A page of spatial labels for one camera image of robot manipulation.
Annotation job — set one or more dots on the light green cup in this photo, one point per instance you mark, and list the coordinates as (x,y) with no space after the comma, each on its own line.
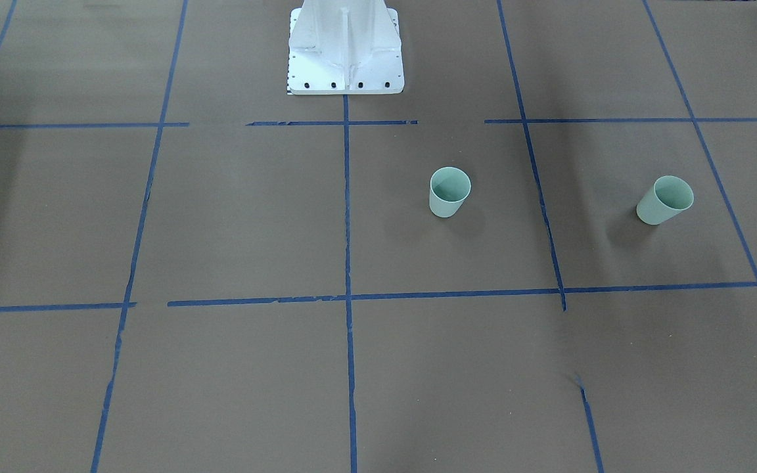
(668,196)
(448,189)

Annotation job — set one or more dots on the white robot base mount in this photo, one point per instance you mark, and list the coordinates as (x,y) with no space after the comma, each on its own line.
(344,47)

